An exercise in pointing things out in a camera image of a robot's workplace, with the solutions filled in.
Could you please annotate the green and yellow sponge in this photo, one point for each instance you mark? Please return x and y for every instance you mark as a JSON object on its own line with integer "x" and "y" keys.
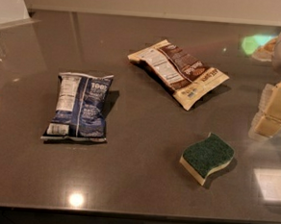
{"x": 207, "y": 157}

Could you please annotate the brown chip bag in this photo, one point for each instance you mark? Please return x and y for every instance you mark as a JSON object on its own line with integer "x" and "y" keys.
{"x": 183, "y": 75}

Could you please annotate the blue chip bag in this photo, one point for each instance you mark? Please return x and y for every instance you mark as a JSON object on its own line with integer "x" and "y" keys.
{"x": 79, "y": 110}

